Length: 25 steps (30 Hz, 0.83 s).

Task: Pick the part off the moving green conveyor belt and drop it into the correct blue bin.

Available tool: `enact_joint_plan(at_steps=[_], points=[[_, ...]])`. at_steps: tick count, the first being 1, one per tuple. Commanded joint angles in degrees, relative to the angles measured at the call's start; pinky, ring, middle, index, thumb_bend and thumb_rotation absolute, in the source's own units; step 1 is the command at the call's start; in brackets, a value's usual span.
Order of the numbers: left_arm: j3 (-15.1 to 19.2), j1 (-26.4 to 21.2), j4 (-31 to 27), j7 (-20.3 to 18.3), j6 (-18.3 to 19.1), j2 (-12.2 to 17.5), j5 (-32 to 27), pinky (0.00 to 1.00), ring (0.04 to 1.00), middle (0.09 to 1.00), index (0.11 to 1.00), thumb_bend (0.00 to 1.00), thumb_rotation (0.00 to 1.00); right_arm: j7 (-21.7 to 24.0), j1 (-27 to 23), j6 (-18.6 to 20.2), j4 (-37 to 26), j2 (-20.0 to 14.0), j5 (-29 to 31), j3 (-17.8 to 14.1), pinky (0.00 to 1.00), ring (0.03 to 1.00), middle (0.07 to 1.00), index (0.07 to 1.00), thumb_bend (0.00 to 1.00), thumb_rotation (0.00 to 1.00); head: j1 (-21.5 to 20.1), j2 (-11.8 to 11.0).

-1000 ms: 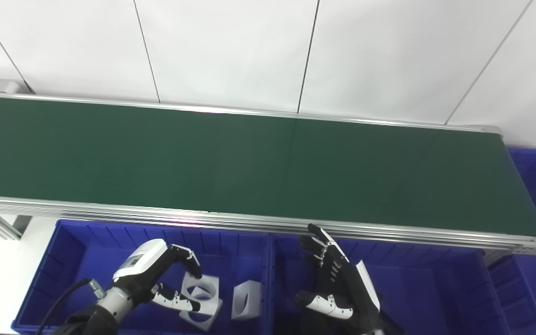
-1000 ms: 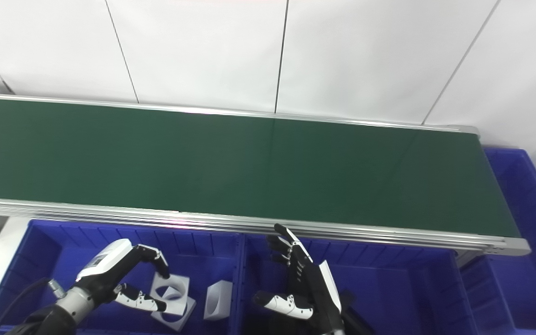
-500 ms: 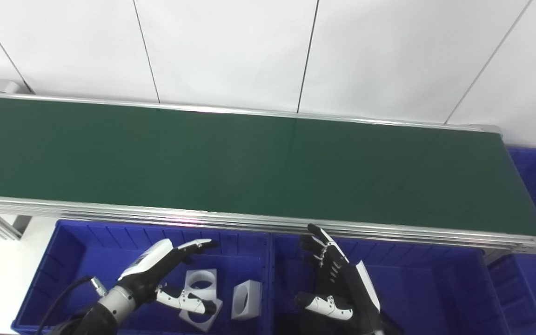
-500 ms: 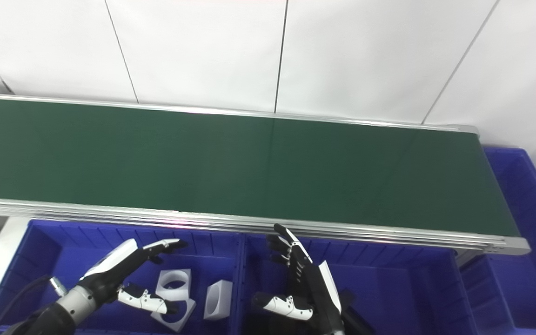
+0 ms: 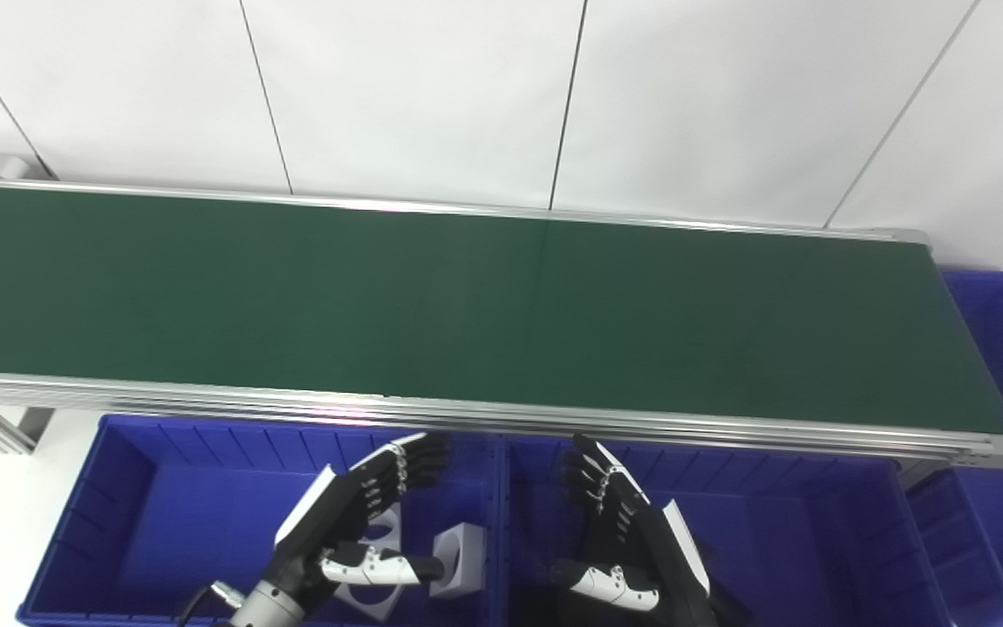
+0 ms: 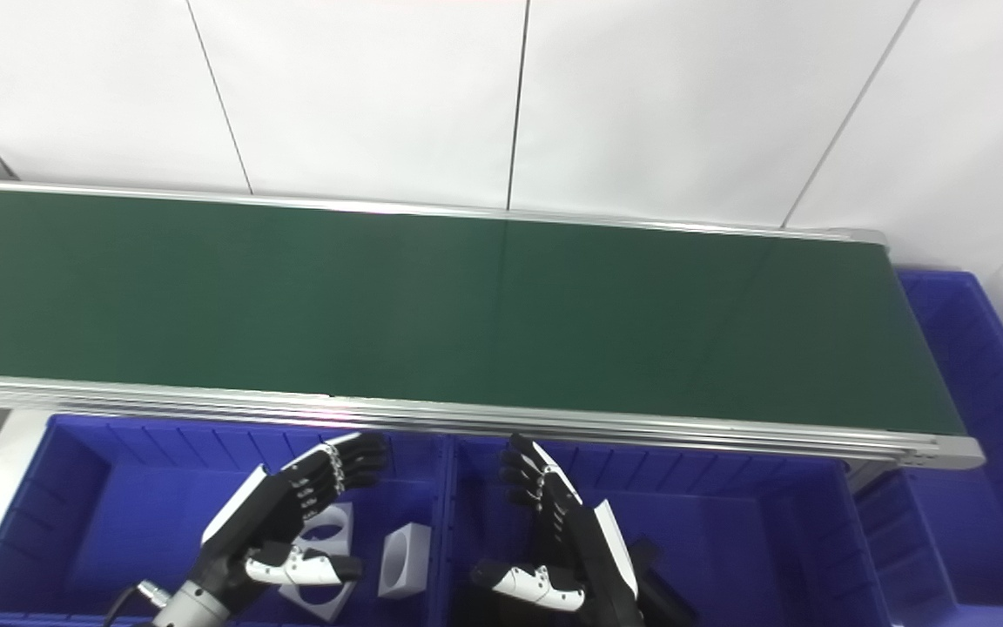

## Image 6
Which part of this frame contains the blue plastic bin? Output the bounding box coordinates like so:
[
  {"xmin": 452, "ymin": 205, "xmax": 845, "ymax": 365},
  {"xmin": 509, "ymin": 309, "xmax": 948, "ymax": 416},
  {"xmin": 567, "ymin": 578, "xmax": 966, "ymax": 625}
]
[
  {"xmin": 0, "ymin": 414, "xmax": 454, "ymax": 627},
  {"xmin": 854, "ymin": 268, "xmax": 1003, "ymax": 610},
  {"xmin": 445, "ymin": 434, "xmax": 894, "ymax": 627}
]

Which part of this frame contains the green conveyor belt aluminium frame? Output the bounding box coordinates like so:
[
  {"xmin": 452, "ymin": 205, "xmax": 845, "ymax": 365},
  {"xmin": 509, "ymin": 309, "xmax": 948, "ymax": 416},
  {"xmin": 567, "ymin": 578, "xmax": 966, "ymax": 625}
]
[{"xmin": 0, "ymin": 179, "xmax": 986, "ymax": 471}]

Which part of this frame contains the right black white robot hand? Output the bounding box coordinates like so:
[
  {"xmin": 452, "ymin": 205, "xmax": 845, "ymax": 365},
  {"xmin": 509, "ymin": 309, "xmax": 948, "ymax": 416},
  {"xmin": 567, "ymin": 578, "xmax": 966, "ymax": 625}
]
[{"xmin": 469, "ymin": 433, "xmax": 647, "ymax": 627}]

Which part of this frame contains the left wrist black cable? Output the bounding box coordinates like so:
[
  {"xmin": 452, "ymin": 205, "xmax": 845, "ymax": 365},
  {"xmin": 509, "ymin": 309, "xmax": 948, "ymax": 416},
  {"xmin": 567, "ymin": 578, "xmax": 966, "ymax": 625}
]
[{"xmin": 105, "ymin": 579, "xmax": 176, "ymax": 627}]

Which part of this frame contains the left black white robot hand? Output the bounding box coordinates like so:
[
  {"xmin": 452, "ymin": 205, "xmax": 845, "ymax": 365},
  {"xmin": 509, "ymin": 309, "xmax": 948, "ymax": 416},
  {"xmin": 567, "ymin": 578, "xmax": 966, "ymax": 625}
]
[{"xmin": 184, "ymin": 431, "xmax": 391, "ymax": 602}]

